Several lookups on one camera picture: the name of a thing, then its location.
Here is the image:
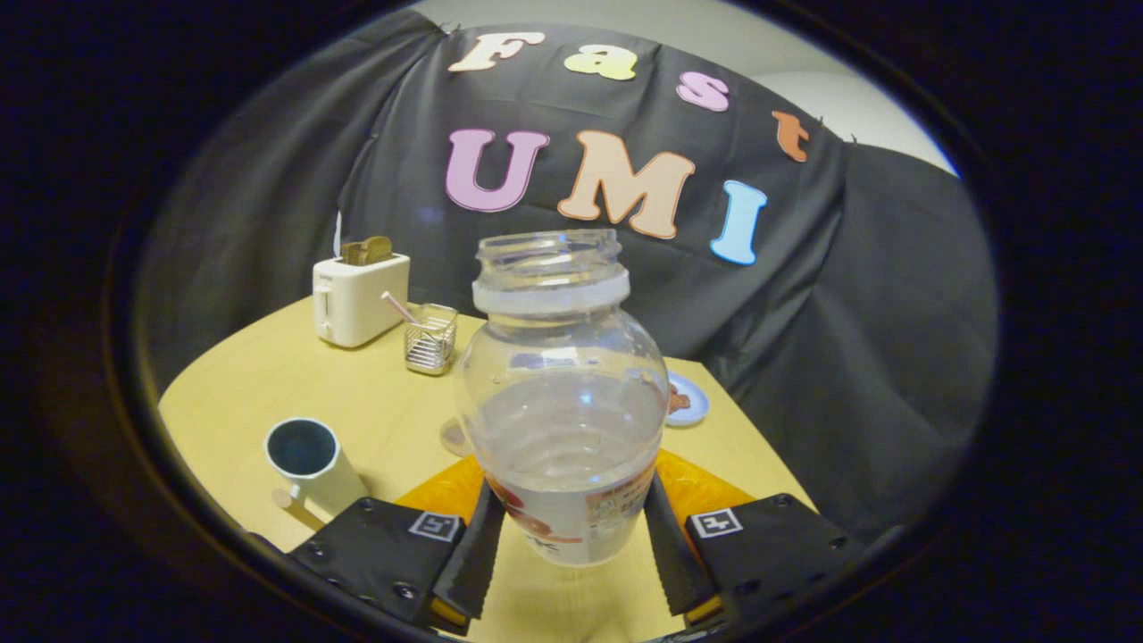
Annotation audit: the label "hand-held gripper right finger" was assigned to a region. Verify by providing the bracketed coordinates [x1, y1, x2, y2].
[643, 449, 867, 626]

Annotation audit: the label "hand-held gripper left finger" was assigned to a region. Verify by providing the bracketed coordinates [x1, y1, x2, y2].
[250, 454, 506, 637]

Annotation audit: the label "pale blue cup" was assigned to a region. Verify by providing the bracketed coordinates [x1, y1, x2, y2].
[264, 416, 370, 532]

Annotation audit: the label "clear juice bottle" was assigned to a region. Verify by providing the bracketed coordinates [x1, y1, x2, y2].
[453, 229, 671, 568]

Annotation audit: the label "blue plate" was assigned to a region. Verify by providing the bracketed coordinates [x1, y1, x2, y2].
[665, 372, 711, 428]

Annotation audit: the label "pink striped straw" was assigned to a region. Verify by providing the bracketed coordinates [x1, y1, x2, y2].
[381, 291, 422, 327]

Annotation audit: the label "wooden table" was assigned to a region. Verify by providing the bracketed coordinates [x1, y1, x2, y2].
[159, 295, 818, 642]

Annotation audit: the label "white toaster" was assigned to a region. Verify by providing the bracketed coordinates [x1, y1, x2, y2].
[312, 253, 412, 349]

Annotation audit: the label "black backdrop cloth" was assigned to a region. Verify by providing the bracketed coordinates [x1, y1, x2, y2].
[134, 9, 999, 541]

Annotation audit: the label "toast slices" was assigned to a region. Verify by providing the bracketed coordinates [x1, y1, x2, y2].
[340, 236, 395, 267]

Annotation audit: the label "wire mesh basket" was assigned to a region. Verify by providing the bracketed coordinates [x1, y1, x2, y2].
[404, 304, 459, 376]

